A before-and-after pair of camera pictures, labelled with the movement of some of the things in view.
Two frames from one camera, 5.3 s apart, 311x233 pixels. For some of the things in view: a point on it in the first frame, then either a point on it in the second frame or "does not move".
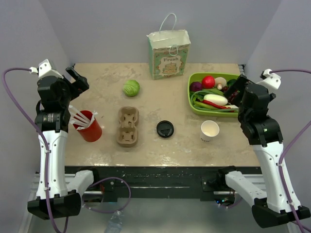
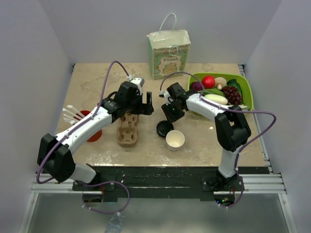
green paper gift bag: [168, 49] does not move
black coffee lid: [164, 128] does not move
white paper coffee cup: [209, 129] -> [175, 139]
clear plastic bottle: [114, 224] does not move
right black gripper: [240, 85] -> [171, 117]
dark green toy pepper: [231, 82] does not move
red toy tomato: [208, 82] does not move
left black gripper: [79, 85] -> [143, 107]
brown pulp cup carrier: [127, 134] does not move
